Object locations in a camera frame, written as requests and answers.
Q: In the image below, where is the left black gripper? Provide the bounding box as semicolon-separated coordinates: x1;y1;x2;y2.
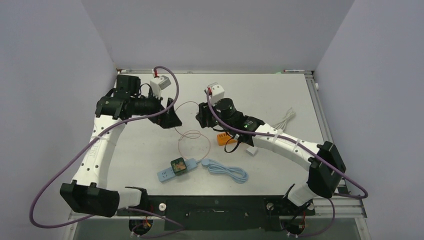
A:
130;88;181;128

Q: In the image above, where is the light blue power strip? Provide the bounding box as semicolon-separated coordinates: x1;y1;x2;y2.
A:
156;157;197;183

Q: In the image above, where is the dark green cube adapter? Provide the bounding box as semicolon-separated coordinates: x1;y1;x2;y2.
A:
170;157;188;176

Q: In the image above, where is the purple cable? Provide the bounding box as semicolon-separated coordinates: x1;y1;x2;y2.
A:
29;65;185;239
205;89;369;239

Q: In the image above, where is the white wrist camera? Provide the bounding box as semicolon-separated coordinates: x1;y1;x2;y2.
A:
149;70;171;99
205;82;225;106

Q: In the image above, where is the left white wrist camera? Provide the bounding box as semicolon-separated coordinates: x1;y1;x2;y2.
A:
149;70;171;99

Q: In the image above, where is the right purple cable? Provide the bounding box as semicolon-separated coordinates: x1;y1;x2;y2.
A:
205;89;369;239

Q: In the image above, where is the light blue cable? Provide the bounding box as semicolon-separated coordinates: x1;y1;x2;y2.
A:
201;158;250;185

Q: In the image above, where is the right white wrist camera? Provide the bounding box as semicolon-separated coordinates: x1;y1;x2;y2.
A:
205;82;225;106

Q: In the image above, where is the white cable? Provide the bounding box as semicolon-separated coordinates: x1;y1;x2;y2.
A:
271;107;296;131

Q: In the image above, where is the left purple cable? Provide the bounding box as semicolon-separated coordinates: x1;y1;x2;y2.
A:
29;65;185;239

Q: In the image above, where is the white plug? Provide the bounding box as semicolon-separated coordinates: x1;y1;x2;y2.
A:
245;146;258;157

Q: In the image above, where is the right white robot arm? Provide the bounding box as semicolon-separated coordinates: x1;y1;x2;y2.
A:
195;98;346;214

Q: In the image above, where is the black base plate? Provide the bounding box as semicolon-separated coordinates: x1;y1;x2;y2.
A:
137;195;316;231

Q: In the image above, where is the aluminium frame rail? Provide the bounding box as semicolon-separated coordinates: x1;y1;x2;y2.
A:
78;68;350;240

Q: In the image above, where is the orange power strip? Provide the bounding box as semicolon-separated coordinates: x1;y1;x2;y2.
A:
216;132;237;146

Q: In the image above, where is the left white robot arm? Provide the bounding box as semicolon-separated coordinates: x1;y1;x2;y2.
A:
60;74;182;218

